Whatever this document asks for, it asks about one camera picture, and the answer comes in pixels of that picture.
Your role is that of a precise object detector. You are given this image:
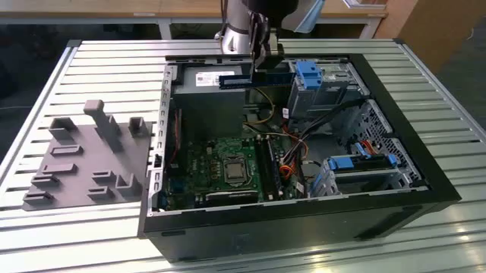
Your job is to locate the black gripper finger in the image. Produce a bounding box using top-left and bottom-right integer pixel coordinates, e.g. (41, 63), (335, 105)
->
(248, 13), (269, 86)
(267, 27), (285, 71)

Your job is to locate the blue drive latch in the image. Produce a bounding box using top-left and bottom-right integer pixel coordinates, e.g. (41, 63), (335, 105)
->
(293, 61), (323, 90)

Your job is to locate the silver drive cage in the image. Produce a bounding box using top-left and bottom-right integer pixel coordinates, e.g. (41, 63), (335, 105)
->
(285, 60), (372, 119)

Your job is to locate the grey power supply unit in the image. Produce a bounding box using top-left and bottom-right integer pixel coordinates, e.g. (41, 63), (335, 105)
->
(171, 65), (247, 139)

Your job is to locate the green motherboard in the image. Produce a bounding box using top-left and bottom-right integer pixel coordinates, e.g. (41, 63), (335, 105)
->
(163, 133), (303, 211)

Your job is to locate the metal CPU socket cover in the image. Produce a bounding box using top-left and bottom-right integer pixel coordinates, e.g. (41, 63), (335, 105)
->
(221, 155), (251, 188)

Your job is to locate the wooden cabinet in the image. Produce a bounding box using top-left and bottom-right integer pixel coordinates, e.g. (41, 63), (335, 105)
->
(374, 0), (486, 75)

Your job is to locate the round grey speaker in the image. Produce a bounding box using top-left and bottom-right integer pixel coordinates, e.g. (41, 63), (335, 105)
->
(301, 161), (324, 183)

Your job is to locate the hard disk in blue carrier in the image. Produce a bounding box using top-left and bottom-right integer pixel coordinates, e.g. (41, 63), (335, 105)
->
(327, 153), (399, 173)

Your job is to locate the silver CPU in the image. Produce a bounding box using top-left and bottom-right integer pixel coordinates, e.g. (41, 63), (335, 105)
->
(224, 163), (247, 183)

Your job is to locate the silver disk bay cage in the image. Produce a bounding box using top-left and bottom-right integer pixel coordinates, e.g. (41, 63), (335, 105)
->
(308, 159), (428, 198)

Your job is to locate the black graphics card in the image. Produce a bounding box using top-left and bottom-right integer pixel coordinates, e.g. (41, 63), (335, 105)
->
(195, 189), (263, 207)

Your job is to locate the grey parts rack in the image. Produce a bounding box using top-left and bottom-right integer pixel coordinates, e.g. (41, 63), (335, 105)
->
(21, 99), (159, 212)

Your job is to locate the black open PC case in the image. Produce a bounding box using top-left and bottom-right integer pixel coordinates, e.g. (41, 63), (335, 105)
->
(136, 52), (462, 264)

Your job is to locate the yellow wire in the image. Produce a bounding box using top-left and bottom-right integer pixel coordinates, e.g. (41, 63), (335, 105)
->
(244, 87), (276, 126)

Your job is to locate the black cable bundle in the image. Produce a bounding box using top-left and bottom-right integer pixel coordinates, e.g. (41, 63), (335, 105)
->
(283, 98), (371, 148)

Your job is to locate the multicolour power wire bundle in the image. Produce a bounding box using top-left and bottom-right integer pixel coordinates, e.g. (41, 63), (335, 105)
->
(264, 131), (308, 167)

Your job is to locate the thin red wire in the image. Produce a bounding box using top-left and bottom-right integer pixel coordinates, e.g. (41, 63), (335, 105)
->
(171, 109), (183, 166)

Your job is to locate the red disk wire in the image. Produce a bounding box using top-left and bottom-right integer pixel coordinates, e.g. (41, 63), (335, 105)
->
(360, 140), (383, 157)

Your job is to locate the wooden desk white frame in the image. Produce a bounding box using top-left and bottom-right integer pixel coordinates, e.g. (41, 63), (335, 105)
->
(0, 0), (388, 39)

